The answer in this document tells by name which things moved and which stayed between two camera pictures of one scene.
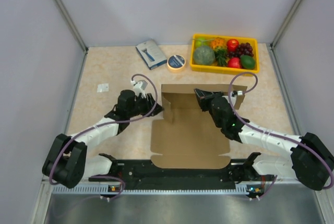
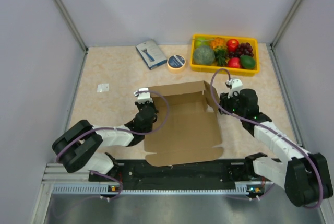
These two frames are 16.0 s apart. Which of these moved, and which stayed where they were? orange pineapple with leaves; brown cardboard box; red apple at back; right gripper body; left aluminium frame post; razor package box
Moved: brown cardboard box; right gripper body
Stayed: left aluminium frame post; red apple at back; razor package box; orange pineapple with leaves
